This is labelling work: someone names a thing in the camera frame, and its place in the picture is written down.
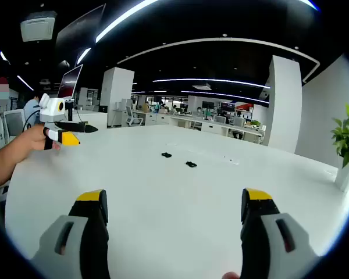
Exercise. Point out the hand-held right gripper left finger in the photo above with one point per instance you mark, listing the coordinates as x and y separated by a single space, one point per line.
90 209

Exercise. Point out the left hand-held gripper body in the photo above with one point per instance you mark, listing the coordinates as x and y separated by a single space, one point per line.
52 112

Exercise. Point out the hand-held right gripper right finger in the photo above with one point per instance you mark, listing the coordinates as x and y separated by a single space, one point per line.
259 221

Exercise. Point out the black plastic buckle pronged part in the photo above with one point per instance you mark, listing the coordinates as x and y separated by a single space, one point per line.
191 164

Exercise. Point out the black plastic buckle socket part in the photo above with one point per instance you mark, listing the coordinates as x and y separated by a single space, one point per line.
166 155

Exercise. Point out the person's left hand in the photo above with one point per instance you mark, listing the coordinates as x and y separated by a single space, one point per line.
36 139

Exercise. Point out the person's right hand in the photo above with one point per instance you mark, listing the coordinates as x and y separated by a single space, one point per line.
231 275

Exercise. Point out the black monitor stand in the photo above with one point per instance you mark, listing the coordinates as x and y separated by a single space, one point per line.
70 112

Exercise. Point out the white cabinet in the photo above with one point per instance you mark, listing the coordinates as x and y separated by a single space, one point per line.
90 118

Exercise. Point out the tilted computer monitor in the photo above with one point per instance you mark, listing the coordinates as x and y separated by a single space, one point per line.
69 82

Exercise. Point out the white office chair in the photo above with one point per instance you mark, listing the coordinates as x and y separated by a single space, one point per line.
14 122
133 116

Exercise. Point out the white table power strip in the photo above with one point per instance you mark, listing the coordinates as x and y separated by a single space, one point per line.
231 160

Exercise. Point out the black hanging panel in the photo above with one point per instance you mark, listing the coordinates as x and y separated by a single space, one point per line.
78 33

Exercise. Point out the white ceiling air conditioner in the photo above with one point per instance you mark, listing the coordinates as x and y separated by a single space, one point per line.
36 26

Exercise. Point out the white plant pot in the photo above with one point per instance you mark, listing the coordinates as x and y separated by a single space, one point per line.
344 175

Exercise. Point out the small desk plant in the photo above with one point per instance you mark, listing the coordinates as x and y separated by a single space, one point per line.
256 123

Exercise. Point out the long ceiling light strip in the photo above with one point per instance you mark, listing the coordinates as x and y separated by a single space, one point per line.
119 21

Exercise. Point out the row of white office desks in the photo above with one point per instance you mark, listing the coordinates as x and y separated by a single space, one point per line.
192 123

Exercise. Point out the curved ceiling light strip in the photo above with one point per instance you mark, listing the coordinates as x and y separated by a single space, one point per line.
210 81
224 96

